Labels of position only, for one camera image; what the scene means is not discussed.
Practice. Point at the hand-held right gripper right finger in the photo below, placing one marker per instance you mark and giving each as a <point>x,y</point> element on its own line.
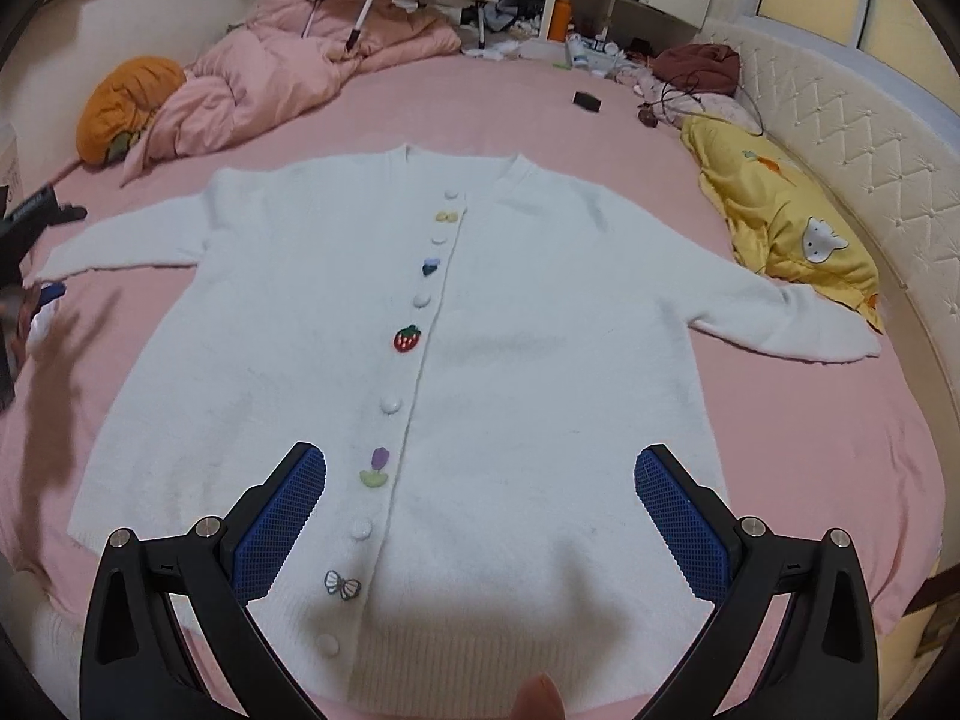
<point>682,525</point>

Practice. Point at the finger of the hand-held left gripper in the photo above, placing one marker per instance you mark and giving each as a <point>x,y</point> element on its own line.
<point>51,290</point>

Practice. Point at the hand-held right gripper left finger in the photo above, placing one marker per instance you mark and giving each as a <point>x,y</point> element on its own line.
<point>281,517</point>

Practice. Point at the white fluffy cardigan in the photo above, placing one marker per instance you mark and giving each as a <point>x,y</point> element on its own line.
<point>525,390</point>

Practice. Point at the person's right hand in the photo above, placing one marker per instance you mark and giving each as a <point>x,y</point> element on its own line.
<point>538,699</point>

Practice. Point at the orange pumpkin pillow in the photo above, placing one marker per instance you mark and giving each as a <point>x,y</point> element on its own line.
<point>124,101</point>

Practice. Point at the pink duvet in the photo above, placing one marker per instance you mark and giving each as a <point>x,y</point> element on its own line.
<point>247,82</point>

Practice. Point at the yellow cartoon print blanket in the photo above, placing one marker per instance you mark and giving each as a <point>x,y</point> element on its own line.
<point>765,202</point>

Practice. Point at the pink floral pillow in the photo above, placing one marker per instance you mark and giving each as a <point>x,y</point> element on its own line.
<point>721,106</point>

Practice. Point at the white padded headboard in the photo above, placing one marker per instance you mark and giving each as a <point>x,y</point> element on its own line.
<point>862,135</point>

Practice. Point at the small black box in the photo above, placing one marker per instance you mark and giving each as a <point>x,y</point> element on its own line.
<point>587,100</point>

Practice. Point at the pink bed sheet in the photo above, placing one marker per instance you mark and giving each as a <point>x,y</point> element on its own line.
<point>525,112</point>

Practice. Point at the dark red cloth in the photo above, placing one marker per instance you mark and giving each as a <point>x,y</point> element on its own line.
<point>701,64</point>

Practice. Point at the white tube bottle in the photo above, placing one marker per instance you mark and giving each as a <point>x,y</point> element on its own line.
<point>576,52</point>

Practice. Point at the orange bottle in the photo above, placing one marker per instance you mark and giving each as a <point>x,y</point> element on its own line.
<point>559,19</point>

